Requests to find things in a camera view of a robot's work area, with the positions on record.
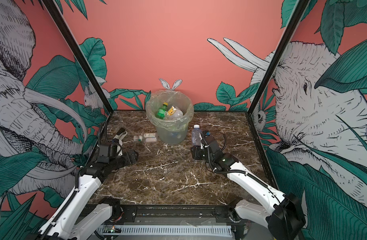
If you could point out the white bottle red label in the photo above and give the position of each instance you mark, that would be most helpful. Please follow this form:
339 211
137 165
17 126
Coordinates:
178 114

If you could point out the green soda bottle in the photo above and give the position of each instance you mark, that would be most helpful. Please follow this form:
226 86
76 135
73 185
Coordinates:
162 111

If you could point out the grey stapler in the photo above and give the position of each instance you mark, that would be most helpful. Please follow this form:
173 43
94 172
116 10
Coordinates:
120 135

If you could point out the clear bottle white cap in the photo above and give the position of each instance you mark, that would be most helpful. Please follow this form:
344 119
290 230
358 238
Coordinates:
196 135

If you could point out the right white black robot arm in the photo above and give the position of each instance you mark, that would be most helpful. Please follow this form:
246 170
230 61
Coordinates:
281 214

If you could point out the left black frame post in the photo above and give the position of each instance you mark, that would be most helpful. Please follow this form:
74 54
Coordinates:
57 17

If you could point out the clear plastic bin liner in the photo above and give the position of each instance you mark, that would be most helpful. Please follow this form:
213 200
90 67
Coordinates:
173 98

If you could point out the white slotted cable duct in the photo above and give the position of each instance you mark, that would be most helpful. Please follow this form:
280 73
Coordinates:
156 230

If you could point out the right black frame post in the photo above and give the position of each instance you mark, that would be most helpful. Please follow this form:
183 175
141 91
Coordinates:
291 26

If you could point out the black frame post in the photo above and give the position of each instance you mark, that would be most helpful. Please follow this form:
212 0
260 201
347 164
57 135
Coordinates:
291 26
57 17

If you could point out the black front rail frame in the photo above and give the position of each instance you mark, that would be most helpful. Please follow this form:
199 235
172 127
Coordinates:
177 215

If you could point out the grey mesh waste bin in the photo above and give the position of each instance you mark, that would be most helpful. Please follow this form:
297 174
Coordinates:
172 138

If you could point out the clear bottle green red label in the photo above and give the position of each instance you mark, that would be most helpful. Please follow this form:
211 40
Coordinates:
171 111

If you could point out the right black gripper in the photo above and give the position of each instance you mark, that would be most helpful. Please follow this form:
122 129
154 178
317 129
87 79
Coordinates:
196 154

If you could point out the clear bottle green cap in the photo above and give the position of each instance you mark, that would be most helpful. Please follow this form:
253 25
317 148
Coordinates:
146 138

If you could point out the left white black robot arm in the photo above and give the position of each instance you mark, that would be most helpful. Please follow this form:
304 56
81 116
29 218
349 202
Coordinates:
64 224

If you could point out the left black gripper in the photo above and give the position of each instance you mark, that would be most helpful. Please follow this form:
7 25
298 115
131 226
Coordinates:
128 160

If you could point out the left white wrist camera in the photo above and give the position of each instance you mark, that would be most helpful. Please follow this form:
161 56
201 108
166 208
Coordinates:
119 147

